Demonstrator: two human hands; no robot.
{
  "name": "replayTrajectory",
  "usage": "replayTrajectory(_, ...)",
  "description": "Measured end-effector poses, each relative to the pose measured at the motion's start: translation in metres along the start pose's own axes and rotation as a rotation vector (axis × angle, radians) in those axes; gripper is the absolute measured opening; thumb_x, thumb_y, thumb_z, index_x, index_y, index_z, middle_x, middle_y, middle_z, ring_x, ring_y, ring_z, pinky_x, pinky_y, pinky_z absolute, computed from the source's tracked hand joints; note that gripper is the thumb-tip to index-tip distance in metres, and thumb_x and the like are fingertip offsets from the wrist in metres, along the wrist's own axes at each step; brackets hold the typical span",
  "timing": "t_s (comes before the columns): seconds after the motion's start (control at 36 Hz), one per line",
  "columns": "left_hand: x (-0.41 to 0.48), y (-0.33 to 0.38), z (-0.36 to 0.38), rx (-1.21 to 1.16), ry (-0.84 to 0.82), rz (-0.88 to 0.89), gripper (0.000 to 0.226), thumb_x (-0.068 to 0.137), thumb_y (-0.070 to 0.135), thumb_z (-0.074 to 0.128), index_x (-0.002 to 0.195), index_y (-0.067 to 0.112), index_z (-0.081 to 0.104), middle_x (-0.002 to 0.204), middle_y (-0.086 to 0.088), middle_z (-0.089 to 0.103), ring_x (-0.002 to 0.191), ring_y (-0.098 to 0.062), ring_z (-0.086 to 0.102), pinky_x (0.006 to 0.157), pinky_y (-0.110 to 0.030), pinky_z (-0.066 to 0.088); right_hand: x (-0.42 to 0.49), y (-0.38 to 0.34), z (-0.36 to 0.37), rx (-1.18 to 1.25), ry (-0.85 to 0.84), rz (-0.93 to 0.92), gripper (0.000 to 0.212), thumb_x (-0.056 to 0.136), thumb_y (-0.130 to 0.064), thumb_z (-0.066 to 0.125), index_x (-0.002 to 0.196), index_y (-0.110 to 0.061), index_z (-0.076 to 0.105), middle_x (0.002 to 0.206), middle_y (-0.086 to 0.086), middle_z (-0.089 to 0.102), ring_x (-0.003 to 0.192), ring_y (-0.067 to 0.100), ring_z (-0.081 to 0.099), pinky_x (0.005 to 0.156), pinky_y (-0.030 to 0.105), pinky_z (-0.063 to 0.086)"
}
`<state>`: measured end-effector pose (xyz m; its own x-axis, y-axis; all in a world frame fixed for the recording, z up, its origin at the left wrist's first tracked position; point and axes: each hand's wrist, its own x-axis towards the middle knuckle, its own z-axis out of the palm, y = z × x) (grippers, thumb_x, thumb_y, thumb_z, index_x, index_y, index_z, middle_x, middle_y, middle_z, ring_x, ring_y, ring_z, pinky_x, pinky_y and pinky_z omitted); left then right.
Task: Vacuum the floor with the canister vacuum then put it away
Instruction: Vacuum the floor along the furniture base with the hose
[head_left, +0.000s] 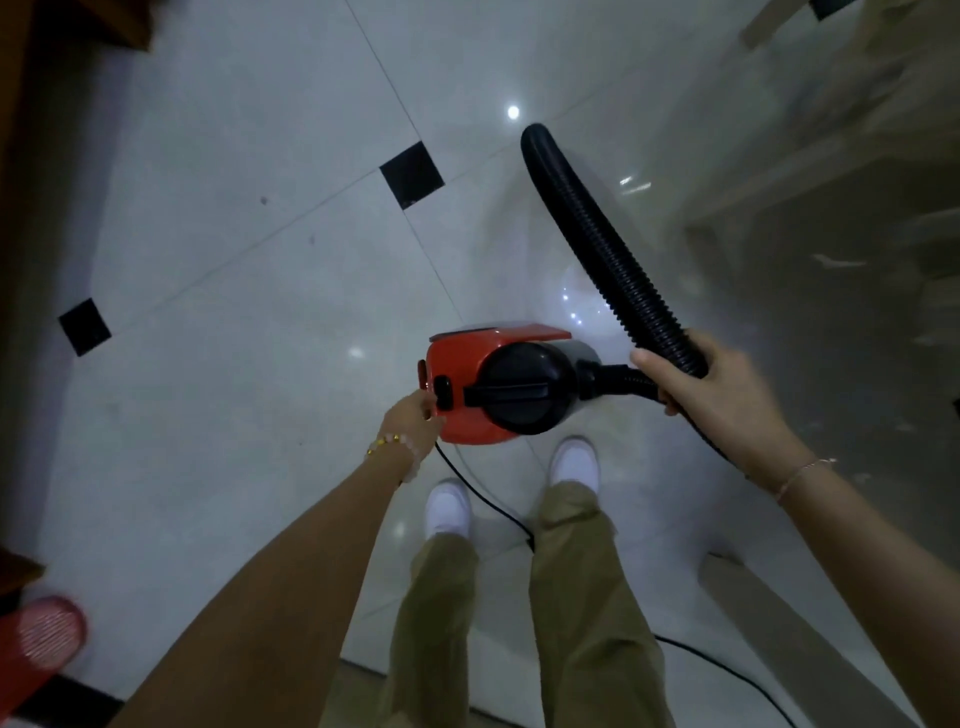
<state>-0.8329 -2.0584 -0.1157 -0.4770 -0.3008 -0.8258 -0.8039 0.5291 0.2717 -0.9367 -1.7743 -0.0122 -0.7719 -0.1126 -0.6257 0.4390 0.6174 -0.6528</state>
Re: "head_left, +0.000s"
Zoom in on person's left hand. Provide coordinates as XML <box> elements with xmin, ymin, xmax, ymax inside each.
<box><xmin>377</xmin><ymin>388</ymin><xmax>445</xmax><ymax>462</ymax></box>

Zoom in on person's right hand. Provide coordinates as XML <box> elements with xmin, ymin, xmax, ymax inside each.
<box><xmin>629</xmin><ymin>329</ymin><xmax>816</xmax><ymax>496</ymax></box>

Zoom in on black power cord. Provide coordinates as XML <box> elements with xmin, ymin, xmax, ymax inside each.
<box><xmin>434</xmin><ymin>442</ymin><xmax>798</xmax><ymax>728</ymax></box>

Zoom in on red and black vacuum cleaner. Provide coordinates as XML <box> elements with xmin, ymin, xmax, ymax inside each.
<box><xmin>417</xmin><ymin>123</ymin><xmax>711</xmax><ymax>447</ymax></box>

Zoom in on person's right forearm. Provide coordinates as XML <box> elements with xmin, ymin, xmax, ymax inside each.
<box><xmin>776</xmin><ymin>461</ymin><xmax>960</xmax><ymax>728</ymax></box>

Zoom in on person's left forearm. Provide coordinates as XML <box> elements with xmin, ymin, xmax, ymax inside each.
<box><xmin>108</xmin><ymin>457</ymin><xmax>421</xmax><ymax>728</ymax></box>

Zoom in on white left shoe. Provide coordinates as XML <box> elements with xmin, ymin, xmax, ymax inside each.
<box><xmin>424</xmin><ymin>479</ymin><xmax>474</xmax><ymax>541</ymax></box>

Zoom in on white shoe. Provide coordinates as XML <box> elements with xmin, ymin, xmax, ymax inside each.
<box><xmin>424</xmin><ymin>479</ymin><xmax>474</xmax><ymax>541</ymax></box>
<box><xmin>548</xmin><ymin>437</ymin><xmax>601</xmax><ymax>496</ymax></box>

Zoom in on white right shoe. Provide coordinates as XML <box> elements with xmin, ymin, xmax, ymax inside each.
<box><xmin>548</xmin><ymin>437</ymin><xmax>601</xmax><ymax>496</ymax></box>

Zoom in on cream dining table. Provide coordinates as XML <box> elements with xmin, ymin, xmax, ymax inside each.
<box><xmin>697</xmin><ymin>553</ymin><xmax>921</xmax><ymax>728</ymax></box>

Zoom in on khaki trousers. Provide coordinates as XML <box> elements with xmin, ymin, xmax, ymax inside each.
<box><xmin>373</xmin><ymin>481</ymin><xmax>676</xmax><ymax>728</ymax></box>

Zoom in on cream wooden chair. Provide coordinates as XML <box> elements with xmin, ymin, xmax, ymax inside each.
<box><xmin>682</xmin><ymin>0</ymin><xmax>960</xmax><ymax>376</ymax></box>

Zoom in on red plastic waste basket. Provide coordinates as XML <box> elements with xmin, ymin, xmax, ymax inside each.
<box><xmin>0</xmin><ymin>596</ymin><xmax>90</xmax><ymax>723</ymax></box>

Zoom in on gold and pink bead bracelet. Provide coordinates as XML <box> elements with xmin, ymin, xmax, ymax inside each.
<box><xmin>365</xmin><ymin>433</ymin><xmax>423</xmax><ymax>486</ymax></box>

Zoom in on thin gold bracelet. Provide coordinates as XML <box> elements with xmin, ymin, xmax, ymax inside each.
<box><xmin>774</xmin><ymin>457</ymin><xmax>838</xmax><ymax>505</ymax></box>

